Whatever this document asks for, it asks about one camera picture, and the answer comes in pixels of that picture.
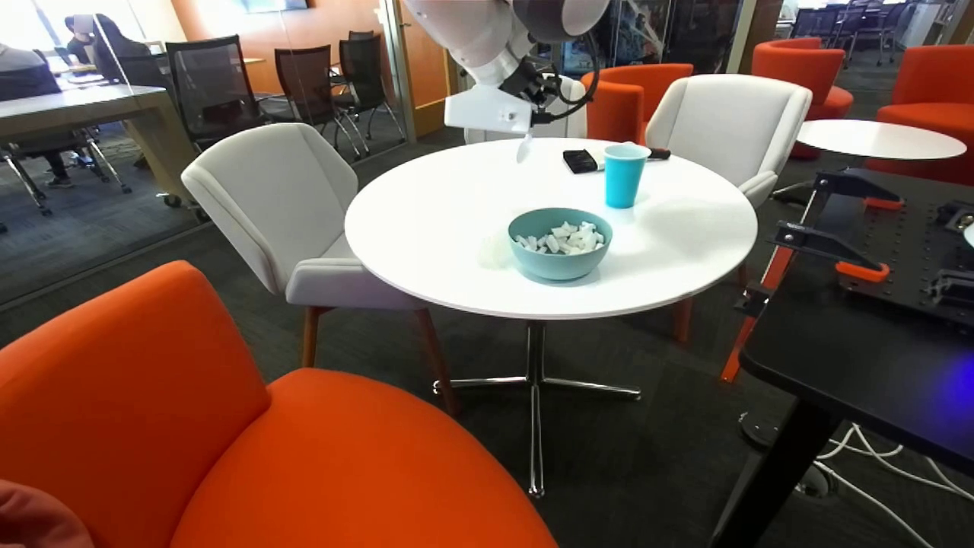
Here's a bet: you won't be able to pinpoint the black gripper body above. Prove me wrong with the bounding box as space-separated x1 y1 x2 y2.
501 56 563 107

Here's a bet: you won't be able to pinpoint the teal bowl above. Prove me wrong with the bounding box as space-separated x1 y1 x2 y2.
505 205 616 287

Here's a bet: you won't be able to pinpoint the grey upholstered armchair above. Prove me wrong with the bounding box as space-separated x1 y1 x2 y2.
644 71 815 351
179 120 455 415
445 86 590 147

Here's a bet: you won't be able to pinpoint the orange wooden door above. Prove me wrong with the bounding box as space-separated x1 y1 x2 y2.
392 0 455 115

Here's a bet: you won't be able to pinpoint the orange upholstered armchair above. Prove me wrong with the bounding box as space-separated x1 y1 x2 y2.
579 59 697 143
749 36 856 118
0 257 560 548
876 40 974 186

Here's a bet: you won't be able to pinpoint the blue plastic cup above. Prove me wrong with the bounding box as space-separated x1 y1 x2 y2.
603 143 652 212

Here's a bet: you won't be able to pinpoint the white crumbled pieces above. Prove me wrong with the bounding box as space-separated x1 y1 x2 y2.
516 220 609 257

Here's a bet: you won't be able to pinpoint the dark mesh chair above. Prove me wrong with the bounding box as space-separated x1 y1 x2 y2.
335 26 408 155

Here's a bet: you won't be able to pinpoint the brown mesh chair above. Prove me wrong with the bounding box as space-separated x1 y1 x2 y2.
272 43 352 155

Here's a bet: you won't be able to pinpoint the black mesh office chair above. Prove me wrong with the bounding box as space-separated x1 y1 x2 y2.
161 34 299 155

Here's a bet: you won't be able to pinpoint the black orange bar clamp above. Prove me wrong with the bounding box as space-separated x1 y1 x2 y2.
720 220 894 385
772 166 907 246

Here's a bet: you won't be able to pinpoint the small white round table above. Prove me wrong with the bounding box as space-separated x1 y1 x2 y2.
794 115 971 165

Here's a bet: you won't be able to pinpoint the black high-back office chair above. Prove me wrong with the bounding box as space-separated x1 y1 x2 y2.
88 8 172 87

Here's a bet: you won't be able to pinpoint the black round floor plate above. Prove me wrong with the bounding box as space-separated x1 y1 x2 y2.
736 407 794 450

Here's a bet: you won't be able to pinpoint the black workbench table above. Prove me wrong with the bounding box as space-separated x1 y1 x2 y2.
710 171 974 548

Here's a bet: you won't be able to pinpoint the light wooden desk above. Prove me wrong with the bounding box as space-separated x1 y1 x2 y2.
0 82 194 211

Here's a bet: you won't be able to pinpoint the black metal fixture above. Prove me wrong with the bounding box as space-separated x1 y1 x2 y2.
922 267 974 329
935 200 974 252

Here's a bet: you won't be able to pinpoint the seated person dark hair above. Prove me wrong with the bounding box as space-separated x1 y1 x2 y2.
58 11 104 62

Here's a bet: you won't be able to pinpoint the dark red rounded cushion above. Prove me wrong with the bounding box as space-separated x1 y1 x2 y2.
0 482 99 548

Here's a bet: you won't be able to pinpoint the white scraper black handle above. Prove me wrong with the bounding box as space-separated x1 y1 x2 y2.
560 143 677 176

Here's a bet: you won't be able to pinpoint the chrome table pedestal base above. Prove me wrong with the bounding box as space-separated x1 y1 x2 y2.
430 320 645 500

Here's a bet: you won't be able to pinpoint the white floor cable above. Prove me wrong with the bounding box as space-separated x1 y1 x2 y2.
819 423 974 502
813 455 941 548

